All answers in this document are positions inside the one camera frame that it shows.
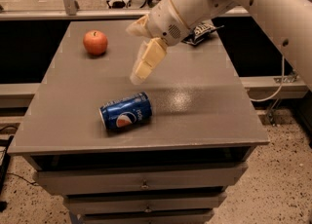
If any blue pepsi can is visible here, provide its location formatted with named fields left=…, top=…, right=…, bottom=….
left=99, top=93, right=152, bottom=130

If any top grey drawer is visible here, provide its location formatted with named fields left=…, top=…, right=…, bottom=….
left=33, top=163, right=248, bottom=196

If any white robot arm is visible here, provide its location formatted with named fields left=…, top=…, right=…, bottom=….
left=127, top=0, right=312, bottom=90

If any grey drawer cabinet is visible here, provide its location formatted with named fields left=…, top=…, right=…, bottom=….
left=9, top=20, right=268, bottom=224

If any bottom grey drawer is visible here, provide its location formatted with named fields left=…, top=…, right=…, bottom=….
left=80, top=209, right=214, bottom=224

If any white cable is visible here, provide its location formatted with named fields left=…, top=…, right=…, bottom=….
left=249, top=56, right=287, bottom=103

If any black cable on floor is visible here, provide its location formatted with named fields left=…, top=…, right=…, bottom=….
left=0, top=125, right=39, bottom=188

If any grey drawer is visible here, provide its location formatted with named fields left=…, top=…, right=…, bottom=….
left=80, top=209, right=214, bottom=224
left=33, top=163, right=248, bottom=196
left=64, top=191, right=226, bottom=215

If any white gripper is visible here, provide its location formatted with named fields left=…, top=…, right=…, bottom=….
left=126, top=0, right=189, bottom=85

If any red apple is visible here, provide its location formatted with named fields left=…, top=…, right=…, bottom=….
left=83, top=30, right=108, bottom=56

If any blue chip bag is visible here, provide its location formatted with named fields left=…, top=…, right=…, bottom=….
left=182, top=22, right=222, bottom=46

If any middle grey drawer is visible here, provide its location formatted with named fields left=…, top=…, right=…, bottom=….
left=64, top=191, right=226, bottom=215

